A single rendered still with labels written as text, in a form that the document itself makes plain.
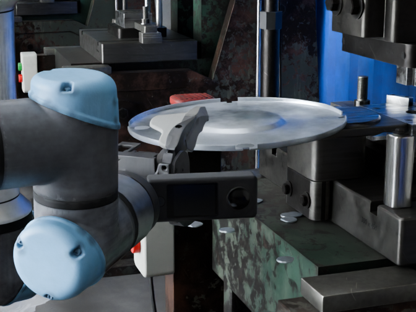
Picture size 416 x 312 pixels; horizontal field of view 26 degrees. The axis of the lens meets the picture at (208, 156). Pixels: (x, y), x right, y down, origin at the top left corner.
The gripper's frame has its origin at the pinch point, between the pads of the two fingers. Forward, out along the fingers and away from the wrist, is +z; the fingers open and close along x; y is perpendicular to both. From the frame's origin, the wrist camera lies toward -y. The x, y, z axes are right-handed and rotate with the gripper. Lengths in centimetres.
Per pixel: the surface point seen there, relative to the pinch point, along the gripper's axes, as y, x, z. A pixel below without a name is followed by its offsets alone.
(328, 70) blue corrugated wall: 48, 48, 294
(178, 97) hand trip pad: 19.4, 2.8, 39.9
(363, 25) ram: -14.5, -13.2, 20.2
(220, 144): -1.0, -1.1, 1.5
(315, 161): -9.6, 4.3, 15.5
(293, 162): -5.5, 6.2, 20.2
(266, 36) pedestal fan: 23, 3, 105
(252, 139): -4.2, -1.1, 4.6
